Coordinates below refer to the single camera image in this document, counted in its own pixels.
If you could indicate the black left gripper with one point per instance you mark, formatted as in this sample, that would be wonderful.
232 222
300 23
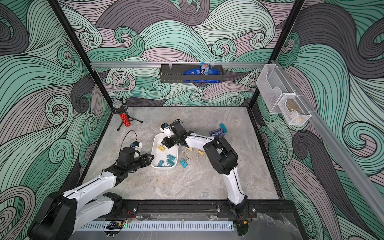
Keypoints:
145 159

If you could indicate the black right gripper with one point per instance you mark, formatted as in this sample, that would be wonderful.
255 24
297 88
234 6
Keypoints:
175 138

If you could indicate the white plastic storage tray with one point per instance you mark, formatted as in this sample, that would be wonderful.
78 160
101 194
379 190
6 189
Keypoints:
162 156

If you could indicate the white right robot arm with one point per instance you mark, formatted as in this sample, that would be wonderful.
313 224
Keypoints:
221 155

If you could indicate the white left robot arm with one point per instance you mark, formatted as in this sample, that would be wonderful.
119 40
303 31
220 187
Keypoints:
62 214

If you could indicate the teal small box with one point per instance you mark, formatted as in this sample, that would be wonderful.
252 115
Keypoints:
224 129

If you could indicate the red sequin microphone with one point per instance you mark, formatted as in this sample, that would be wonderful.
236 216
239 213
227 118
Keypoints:
120 108

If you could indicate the blue snack packet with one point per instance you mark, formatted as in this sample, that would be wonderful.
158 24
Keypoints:
204 69

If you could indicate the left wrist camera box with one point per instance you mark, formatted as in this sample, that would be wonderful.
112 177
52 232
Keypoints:
137 145

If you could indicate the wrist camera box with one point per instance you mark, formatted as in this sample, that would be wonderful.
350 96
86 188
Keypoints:
137 145
167 130

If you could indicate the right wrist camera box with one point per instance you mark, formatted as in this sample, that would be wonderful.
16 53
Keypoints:
167 130

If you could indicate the black wall shelf basket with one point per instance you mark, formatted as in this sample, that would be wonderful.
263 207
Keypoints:
190 74

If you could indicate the white slotted cable duct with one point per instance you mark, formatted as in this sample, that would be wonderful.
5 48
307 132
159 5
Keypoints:
157 226

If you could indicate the clear plastic wall bin large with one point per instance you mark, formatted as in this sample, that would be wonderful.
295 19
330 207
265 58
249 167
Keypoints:
273 84

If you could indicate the aluminium rail back wall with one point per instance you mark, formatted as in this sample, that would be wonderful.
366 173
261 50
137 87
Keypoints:
136 64

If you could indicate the aluminium rail wall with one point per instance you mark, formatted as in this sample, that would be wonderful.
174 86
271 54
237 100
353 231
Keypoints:
365 186
136 64

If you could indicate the clear plastic wall bin small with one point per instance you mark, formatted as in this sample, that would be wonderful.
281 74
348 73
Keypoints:
294 113

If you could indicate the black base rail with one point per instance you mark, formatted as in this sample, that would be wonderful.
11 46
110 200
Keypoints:
277 209

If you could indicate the black vertical frame post left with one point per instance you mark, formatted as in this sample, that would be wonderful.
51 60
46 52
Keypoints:
80 50

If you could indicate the aluminium rail right wall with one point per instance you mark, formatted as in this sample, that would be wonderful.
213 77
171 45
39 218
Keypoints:
365 186

